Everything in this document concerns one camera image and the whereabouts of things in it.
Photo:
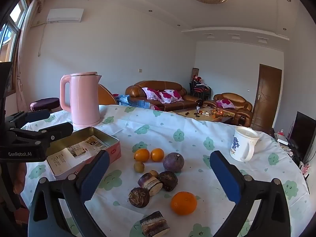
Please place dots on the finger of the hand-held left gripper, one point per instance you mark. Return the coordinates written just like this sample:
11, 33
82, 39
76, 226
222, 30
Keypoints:
37, 115
56, 129

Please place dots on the brown leather armchair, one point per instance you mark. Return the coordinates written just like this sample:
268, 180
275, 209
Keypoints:
239, 98

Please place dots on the small orange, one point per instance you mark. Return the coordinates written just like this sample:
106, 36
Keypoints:
157, 154
141, 155

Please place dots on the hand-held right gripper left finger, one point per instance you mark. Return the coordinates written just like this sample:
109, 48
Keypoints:
95, 175

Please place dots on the blue cloth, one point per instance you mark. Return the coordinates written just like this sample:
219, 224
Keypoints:
123, 100

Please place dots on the small tan fruit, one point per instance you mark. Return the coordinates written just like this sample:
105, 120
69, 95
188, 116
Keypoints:
154, 173

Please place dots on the stacked black chairs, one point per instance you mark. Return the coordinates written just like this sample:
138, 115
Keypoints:
201, 90

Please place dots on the brown leather sofa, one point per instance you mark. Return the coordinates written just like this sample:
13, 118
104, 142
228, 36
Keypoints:
190, 98

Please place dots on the pink electric kettle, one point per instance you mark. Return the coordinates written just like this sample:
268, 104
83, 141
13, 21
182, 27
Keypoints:
84, 101

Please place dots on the large orange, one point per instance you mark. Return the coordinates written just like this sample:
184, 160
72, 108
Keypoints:
184, 203

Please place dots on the pink curtain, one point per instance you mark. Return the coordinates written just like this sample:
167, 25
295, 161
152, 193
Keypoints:
24, 54

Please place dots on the white air conditioner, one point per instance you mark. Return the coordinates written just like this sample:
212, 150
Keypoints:
65, 14

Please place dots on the white tablecloth with green print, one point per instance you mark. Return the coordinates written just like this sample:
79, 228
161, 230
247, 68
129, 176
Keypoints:
192, 128

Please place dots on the small yellowish brown fruit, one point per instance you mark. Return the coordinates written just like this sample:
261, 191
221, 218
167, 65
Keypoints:
139, 167

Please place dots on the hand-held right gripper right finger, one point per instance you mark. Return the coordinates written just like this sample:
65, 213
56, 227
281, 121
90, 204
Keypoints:
224, 175

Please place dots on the round purple stool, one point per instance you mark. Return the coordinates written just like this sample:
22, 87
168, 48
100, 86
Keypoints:
45, 103

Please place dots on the purple passion fruit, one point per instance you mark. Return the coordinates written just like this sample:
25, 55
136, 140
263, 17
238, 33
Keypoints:
173, 162

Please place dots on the brown wooden door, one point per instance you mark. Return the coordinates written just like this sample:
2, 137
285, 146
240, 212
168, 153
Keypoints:
267, 96

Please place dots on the window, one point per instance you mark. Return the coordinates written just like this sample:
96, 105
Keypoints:
9, 29

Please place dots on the brown leather chair back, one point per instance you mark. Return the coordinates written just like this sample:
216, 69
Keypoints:
106, 96

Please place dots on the black television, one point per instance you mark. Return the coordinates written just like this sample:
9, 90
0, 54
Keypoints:
303, 133

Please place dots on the glass coffee table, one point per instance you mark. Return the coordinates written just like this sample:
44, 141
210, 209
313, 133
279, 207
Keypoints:
190, 114

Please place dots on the printed paper leaflet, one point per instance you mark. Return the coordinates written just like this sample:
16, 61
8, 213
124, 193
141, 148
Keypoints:
71, 154

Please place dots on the white mug with blue print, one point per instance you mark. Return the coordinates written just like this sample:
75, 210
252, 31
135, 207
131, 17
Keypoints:
240, 143

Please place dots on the tall patterned tube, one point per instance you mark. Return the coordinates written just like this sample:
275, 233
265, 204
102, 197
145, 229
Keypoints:
195, 72

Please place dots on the dark round mangosteen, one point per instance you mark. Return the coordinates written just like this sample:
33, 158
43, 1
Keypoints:
167, 180

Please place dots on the pink tin box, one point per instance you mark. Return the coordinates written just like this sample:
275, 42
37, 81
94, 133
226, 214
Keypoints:
113, 150

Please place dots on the pink floral pillow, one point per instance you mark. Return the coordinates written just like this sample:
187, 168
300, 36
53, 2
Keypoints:
226, 103
171, 96
151, 94

